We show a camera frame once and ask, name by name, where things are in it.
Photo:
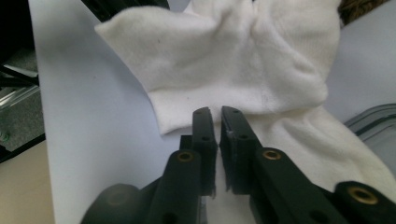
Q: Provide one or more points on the black metal frame bar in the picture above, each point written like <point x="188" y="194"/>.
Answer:
<point x="21" y="149"/>

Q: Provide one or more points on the clear plastic box lid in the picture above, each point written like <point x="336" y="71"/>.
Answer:
<point x="376" y="130"/>

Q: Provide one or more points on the brown wicker basket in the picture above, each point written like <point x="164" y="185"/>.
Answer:
<point x="355" y="9"/>

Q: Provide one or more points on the black curtain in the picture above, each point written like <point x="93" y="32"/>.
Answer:
<point x="12" y="25"/>

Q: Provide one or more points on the black metal stand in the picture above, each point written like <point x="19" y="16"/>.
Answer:
<point x="18" y="81"/>

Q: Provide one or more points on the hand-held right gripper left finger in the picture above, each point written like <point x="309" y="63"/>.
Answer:
<point x="207" y="149"/>

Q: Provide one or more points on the white sock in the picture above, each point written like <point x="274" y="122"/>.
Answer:
<point x="218" y="62"/>

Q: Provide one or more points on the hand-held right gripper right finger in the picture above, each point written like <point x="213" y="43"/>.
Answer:
<point x="238" y="149"/>

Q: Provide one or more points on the aluminium floor rail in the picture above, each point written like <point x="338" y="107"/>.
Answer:
<point x="18" y="96"/>

